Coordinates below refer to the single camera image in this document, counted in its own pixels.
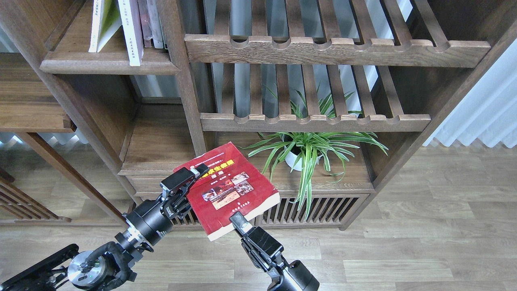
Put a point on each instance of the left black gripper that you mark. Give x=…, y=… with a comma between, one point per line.
x=152, y=220

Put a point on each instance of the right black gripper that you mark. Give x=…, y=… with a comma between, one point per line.
x=266, y=253

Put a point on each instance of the red cover book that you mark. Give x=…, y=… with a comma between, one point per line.
x=231, y=185

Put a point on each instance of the white lavender book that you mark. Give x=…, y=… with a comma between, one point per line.
x=131, y=24

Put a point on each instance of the yellow green book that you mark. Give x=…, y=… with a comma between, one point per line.
x=106, y=20

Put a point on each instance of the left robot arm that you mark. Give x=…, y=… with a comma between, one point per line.
x=110, y=266

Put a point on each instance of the green spider plant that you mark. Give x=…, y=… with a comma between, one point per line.
x=333, y=147

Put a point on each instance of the white upright book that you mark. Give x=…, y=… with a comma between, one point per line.
x=162, y=42

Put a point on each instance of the dark wooden bookshelf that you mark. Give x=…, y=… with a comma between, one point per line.
x=274, y=65

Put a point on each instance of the brown upright book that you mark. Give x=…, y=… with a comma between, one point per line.
x=145, y=24

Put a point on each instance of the plastic wrapped book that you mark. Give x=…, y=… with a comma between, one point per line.
x=153, y=19

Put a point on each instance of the white curtain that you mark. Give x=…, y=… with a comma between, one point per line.
x=487, y=115

